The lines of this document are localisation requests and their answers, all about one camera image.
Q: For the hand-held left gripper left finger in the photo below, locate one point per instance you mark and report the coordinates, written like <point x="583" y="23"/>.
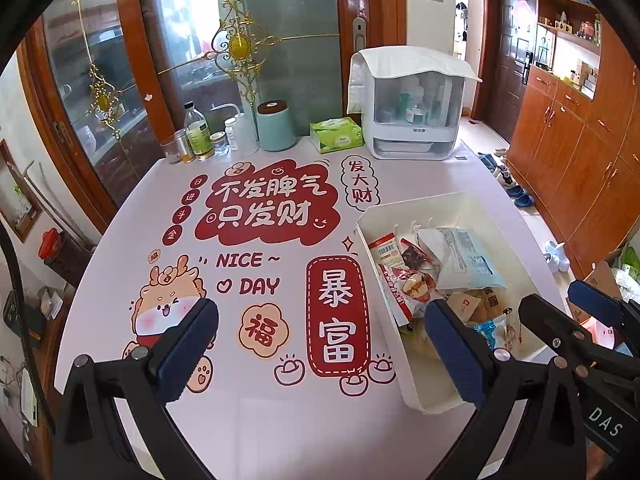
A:
<point x="187" y="355"/>

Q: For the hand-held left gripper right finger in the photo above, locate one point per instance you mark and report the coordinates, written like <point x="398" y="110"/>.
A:
<point x="452" y="355"/>

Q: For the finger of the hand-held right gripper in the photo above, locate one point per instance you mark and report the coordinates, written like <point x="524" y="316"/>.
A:
<point x="595" y="302"/>
<point x="545" y="317"/>

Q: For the small blue snack packet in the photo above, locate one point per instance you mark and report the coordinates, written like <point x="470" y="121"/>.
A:
<point x="487" y="332"/>

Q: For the tan snack packet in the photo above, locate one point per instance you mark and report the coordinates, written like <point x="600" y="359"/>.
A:
<point x="465" y="306"/>

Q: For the yellow pastry packet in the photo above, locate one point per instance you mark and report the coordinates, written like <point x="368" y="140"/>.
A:
<point x="494" y="300"/>

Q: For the red snack bag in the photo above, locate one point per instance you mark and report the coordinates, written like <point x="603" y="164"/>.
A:
<point x="400" y="285"/>

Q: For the light blue snack packet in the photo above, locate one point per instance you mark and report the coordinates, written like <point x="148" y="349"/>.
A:
<point x="470" y="255"/>

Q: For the dark snack packet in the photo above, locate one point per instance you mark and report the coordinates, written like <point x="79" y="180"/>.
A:
<point x="414" y="256"/>

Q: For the white plastic bin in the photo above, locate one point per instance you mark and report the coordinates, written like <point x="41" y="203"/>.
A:
<point x="480" y="205"/>

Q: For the cardboard box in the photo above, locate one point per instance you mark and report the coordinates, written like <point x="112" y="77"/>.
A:
<point x="600" y="277"/>

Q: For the pair of white shoes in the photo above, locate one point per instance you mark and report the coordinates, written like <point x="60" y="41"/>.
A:
<point x="556" y="256"/>

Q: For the printed table cover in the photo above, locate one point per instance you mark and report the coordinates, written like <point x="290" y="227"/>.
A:
<point x="280" y="410"/>

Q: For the pair of blue slippers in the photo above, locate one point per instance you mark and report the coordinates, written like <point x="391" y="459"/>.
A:
<point x="521" y="197"/>

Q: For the wooden cabinet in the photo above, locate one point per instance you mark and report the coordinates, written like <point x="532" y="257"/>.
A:
<point x="575" y="160"/>

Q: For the dark basket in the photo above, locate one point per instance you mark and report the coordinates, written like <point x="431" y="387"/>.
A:
<point x="72" y="262"/>

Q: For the row of shoes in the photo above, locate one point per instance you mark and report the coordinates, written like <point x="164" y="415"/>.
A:
<point x="495" y="165"/>

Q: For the red container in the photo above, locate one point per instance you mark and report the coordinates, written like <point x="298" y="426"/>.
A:
<point x="49" y="243"/>

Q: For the drinking glass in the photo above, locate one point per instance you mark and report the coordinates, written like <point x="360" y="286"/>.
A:
<point x="173" y="151"/>

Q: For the small glass jar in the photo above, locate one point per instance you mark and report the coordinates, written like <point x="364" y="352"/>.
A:
<point x="219" y="144"/>

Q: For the clear bottle with green label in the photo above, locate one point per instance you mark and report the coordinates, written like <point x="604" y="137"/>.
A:
<point x="198" y="132"/>

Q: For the small white bottle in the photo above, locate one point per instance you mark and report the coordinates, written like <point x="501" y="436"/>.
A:
<point x="231" y="136"/>

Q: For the tall white bottle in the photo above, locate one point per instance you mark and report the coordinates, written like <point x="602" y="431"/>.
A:
<point x="246" y="135"/>

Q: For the teal canister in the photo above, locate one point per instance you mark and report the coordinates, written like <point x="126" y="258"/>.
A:
<point x="276" y="127"/>

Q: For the green tissue box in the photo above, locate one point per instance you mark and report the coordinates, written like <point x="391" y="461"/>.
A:
<point x="335" y="135"/>

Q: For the white storage box with lid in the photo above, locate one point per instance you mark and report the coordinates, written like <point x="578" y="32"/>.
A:
<point x="410" y="105"/>

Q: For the dark wooden door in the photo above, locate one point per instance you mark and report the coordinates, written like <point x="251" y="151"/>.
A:
<point x="505" y="60"/>

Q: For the hanging clothes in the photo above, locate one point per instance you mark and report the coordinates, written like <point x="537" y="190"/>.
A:
<point x="461" y="22"/>

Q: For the sliding glass door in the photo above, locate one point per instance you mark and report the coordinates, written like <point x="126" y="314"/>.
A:
<point x="280" y="20"/>

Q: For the framed wall picture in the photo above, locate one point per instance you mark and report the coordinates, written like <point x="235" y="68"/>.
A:
<point x="20" y="195"/>

